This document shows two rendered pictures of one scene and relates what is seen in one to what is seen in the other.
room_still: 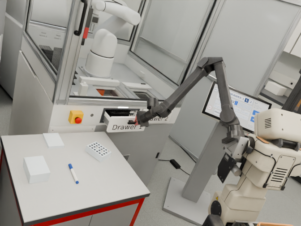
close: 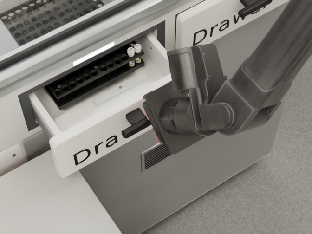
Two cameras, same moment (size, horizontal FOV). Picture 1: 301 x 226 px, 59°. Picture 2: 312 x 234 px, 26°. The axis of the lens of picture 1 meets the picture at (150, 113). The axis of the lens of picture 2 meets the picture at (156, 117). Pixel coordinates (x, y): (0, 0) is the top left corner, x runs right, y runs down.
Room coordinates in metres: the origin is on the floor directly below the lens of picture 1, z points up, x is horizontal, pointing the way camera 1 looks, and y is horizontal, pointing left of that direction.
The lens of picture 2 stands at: (0.95, -0.03, 1.84)
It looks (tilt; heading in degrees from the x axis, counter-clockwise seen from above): 57 degrees down; 9
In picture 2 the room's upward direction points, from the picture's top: straight up
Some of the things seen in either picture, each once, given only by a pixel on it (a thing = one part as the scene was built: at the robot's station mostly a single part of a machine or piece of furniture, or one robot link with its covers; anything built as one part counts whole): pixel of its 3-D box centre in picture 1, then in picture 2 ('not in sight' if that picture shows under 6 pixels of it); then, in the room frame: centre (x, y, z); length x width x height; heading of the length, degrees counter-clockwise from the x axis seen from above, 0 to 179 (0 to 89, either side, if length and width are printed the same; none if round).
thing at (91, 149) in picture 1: (98, 151); not in sight; (1.28, 0.20, 0.78); 0.12 x 0.08 x 0.04; 67
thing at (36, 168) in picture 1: (36, 169); not in sight; (0.96, 0.41, 0.79); 0.13 x 0.09 x 0.05; 44
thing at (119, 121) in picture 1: (128, 123); (129, 119); (1.56, 0.11, 0.87); 0.29 x 0.02 x 0.11; 133
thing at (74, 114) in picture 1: (75, 117); not in sight; (1.39, 0.41, 0.88); 0.07 x 0.05 x 0.07; 133
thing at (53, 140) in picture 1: (53, 140); not in sight; (1.24, 0.46, 0.77); 0.13 x 0.09 x 0.02; 42
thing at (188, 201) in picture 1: (208, 161); not in sight; (2.13, -0.66, 0.51); 0.50 x 0.45 x 1.02; 175
